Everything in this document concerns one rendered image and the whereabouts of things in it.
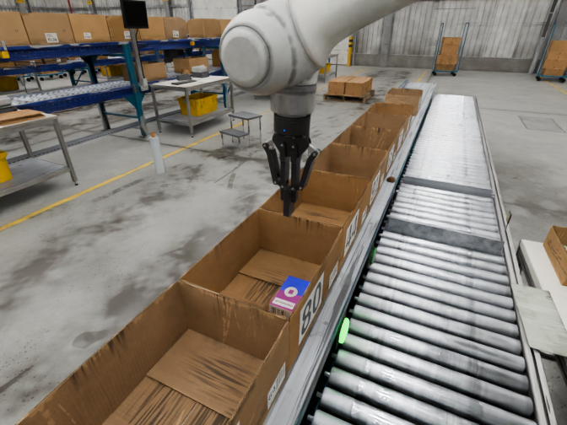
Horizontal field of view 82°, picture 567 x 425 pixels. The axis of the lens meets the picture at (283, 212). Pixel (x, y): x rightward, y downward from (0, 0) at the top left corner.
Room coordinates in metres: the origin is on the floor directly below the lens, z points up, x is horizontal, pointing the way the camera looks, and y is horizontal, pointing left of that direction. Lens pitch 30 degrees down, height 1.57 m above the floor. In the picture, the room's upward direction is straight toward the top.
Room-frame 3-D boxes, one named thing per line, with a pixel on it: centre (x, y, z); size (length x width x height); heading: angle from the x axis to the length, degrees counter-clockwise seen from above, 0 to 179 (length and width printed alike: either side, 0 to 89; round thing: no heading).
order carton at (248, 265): (0.71, 0.04, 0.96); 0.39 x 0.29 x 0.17; 155
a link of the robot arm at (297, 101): (0.67, -0.02, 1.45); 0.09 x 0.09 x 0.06
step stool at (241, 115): (4.90, 0.64, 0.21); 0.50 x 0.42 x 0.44; 139
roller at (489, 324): (0.82, -0.52, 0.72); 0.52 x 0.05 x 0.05; 65
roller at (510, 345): (0.76, -0.49, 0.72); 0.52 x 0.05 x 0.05; 65
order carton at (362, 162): (1.42, -0.30, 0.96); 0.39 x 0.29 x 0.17; 155
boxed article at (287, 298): (0.69, -0.02, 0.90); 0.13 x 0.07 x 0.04; 155
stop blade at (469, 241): (1.20, -0.70, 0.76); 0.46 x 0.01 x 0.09; 65
